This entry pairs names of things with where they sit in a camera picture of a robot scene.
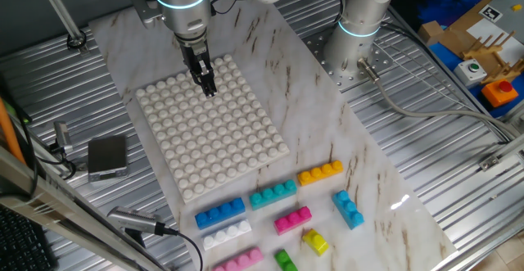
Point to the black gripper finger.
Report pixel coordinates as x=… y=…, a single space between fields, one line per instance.
x=209 y=76
x=201 y=78

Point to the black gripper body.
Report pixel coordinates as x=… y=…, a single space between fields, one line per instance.
x=194 y=52

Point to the teal four-stud block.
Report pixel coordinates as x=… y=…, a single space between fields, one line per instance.
x=272 y=195

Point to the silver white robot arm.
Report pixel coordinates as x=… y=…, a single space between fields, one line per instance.
x=184 y=17

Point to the white studded baseplate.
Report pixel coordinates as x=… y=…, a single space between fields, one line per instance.
x=213 y=140

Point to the marble pattern board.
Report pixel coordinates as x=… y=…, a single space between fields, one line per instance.
x=311 y=111

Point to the silver digital scale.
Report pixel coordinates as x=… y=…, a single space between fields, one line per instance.
x=107 y=156

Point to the blue four-stud block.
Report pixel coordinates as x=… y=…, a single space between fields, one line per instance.
x=219 y=215

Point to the aluminium tripod pole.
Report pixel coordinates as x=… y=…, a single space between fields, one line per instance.
x=59 y=11

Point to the orange four-stud block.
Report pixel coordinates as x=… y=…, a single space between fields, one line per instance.
x=319 y=173

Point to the white four-stud block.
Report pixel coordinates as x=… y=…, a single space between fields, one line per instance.
x=227 y=235

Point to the magenta three-stud block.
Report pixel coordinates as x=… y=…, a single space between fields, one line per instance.
x=292 y=221

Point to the pink four-stud block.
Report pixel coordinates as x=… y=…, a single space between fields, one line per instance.
x=241 y=260

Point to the light blue three-stud block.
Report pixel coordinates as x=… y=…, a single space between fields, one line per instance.
x=348 y=211

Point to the yellow two-stud block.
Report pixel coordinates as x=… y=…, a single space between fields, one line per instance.
x=315 y=242

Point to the orange pole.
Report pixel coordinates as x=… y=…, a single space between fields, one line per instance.
x=9 y=134

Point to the green two-stud block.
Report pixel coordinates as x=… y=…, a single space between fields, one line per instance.
x=285 y=262

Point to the small cardboard box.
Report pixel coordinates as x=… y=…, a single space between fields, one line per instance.
x=430 y=32

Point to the black keyboard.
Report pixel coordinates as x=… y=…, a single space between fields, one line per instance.
x=20 y=242

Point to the brown cardboard sheet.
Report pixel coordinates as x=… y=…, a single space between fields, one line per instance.
x=456 y=42

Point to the white box green button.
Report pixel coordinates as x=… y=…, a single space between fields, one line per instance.
x=470 y=73

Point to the white paper sheet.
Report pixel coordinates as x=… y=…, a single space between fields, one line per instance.
x=479 y=29

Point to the wooden peg rack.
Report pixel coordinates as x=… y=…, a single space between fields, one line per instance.
x=483 y=52

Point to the black white marker tag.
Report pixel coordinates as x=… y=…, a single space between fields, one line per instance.
x=490 y=13

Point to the orange box red button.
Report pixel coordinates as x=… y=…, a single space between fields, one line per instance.
x=499 y=95

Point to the grey studded board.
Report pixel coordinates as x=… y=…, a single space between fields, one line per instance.
x=513 y=23

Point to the tiny yellow brick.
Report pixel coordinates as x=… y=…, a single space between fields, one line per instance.
x=517 y=7

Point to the perforated robot base plate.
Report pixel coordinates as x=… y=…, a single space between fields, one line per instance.
x=327 y=68

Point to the small silver camera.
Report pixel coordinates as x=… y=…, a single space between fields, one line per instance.
x=62 y=136

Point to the silver camera on stand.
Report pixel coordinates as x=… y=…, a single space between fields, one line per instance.
x=135 y=219

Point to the aluminium frame beam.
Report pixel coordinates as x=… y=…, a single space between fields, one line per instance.
x=61 y=209

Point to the small aluminium corner bracket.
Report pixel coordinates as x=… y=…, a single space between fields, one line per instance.
x=490 y=163

